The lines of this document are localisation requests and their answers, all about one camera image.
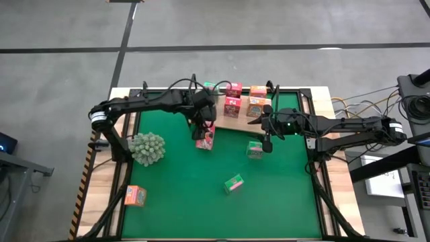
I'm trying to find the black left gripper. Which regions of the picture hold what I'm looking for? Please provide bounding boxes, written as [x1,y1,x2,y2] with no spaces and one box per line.
[187,89,218,141]

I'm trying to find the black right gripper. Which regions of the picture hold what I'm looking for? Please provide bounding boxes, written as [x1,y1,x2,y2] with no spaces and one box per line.
[247,104,303,154]

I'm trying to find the red Froot Loops cereal box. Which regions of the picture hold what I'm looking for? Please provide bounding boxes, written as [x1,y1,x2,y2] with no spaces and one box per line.
[223,96,242,119]
[196,124,216,151]
[225,81,243,99]

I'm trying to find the orange Mini Wheats cereal box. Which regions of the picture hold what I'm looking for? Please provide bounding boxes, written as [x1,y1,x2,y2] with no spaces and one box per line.
[124,185,148,207]
[249,85,268,99]
[246,96,266,118]

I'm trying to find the wooden tray with black handles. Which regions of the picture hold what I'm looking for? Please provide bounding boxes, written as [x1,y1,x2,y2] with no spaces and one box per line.
[183,73,280,137]

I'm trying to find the green Apple Jacks cereal box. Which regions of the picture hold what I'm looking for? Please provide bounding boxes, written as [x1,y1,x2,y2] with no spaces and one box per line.
[203,81,221,95]
[224,173,245,194]
[246,140,265,159]

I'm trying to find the green succulent in patterned pot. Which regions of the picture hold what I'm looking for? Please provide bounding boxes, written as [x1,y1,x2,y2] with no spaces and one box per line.
[127,132,167,167]

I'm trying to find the green table mat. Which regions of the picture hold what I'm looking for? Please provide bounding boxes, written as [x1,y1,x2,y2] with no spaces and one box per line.
[121,92,323,240]

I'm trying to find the white board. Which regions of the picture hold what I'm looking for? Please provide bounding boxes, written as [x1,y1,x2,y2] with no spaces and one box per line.
[361,155,406,199]

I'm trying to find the yellow black hazard tape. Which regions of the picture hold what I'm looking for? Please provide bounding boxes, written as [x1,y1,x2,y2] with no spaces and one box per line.
[69,136,96,240]

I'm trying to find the grey equipment stand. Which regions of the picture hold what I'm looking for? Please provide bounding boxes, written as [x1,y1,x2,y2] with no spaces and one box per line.
[397,69,430,135]

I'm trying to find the black desk beam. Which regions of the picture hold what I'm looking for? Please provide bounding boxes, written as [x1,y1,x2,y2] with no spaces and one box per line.
[349,146,430,184]

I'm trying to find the black flat screen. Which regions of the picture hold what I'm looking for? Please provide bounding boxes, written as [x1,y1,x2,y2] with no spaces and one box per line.
[407,132,430,148]

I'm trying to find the backlit keyboard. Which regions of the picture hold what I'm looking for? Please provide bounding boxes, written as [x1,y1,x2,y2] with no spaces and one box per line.
[411,169,430,211]

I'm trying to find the grey metal desk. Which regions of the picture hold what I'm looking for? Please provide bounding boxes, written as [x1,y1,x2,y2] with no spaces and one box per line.
[0,151,54,242]

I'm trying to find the black device with blue light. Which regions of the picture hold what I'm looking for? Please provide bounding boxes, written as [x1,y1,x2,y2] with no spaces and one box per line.
[0,132,18,155]

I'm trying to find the orange cable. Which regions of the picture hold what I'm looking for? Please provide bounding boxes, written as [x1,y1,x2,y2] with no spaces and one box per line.
[331,92,400,120]

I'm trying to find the black metal table frame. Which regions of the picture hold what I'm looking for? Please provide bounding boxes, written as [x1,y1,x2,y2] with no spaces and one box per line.
[75,80,367,242]

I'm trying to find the thin dark cable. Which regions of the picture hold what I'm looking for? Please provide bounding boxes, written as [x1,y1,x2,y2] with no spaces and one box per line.
[331,85,400,101]

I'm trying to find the coiled black cable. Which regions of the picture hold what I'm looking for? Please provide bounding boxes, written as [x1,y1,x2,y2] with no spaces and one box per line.
[399,95,430,122]

